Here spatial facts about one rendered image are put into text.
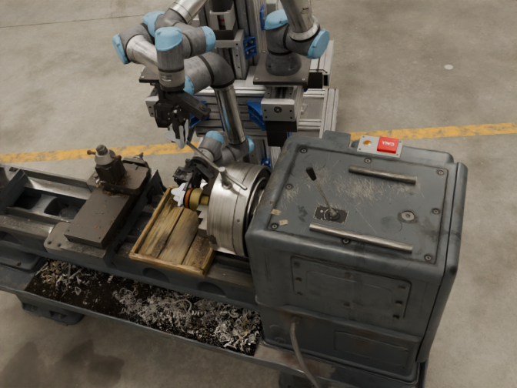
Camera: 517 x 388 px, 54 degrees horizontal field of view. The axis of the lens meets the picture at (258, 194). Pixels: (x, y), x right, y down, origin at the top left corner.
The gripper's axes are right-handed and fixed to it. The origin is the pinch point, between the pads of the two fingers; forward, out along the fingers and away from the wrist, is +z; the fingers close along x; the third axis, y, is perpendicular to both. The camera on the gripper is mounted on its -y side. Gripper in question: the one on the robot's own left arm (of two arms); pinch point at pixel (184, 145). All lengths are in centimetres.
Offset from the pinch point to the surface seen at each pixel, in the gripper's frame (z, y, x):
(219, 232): 24.5, -14.7, 8.3
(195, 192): 21.3, 0.4, -5.9
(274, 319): 63, -32, 2
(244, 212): 16.5, -22.2, 5.9
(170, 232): 45.1, 14.4, -10.1
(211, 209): 17.6, -11.3, 6.4
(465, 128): 74, -98, -212
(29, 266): 81, 87, -7
